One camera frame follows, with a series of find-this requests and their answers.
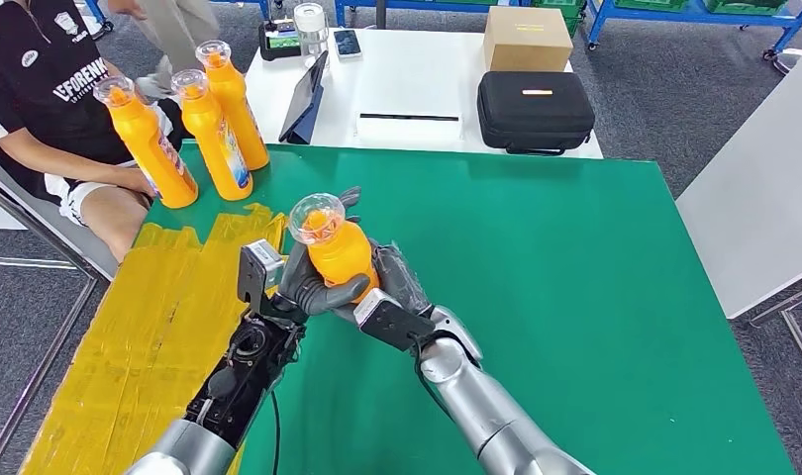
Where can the brown cardboard box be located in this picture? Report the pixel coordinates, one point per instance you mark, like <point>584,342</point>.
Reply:
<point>527,40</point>

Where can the black zip case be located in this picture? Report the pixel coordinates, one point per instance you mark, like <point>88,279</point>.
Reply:
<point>535,113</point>

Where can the person's right forearm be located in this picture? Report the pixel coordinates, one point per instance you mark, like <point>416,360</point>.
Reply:
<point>60,160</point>

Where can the clear glass jar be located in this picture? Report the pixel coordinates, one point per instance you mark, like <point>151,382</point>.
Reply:
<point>310,27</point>

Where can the tablet in blue cover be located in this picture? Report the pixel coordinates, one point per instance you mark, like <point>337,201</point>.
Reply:
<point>302,101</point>

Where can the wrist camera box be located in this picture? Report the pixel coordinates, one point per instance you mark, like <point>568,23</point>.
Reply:
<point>391,321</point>
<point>257,269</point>

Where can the grey metal chair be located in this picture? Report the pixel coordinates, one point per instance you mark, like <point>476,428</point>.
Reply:
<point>47,226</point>

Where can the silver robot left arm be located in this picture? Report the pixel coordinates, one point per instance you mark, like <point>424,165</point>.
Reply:
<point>230,393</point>

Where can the orange detergent bottle clear cap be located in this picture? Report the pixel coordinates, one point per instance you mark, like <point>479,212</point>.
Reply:
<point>211,138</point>
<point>237,108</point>
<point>145,141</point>
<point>342,259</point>

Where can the person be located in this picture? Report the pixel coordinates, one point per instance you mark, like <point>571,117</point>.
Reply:
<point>33,98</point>
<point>178,26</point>

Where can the black handheld screen device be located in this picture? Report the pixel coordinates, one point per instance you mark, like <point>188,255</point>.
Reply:
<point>280,42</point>

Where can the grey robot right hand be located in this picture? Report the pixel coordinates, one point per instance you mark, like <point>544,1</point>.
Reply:
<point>401,282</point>

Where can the white flat box black slot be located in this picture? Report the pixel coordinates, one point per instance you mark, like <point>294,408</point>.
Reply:
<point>409,133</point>

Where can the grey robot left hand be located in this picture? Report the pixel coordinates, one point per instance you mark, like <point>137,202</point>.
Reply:
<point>309,292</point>

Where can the white table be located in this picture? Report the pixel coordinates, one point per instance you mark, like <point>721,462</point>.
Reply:
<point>407,69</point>
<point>755,190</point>

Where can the person's hand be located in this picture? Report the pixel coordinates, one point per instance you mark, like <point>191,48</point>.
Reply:
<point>127,6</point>

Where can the black smartphone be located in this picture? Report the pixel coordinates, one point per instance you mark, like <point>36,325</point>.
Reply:
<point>348,44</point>

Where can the yellow tape patch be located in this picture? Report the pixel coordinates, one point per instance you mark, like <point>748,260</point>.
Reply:
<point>112,341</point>

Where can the green plastic crate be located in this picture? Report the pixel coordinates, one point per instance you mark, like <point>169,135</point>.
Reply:
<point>650,3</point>
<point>745,4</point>
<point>571,21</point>

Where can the person's right hand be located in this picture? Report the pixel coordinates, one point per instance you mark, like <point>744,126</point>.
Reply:
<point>140,182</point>

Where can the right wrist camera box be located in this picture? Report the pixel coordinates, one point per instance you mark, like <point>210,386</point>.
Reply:
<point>391,321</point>

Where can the blue metal rack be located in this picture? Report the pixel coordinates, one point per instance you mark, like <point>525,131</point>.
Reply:
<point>703,14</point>
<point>264,4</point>
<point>407,4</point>

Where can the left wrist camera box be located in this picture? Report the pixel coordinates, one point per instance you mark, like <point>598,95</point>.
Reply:
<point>257,269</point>

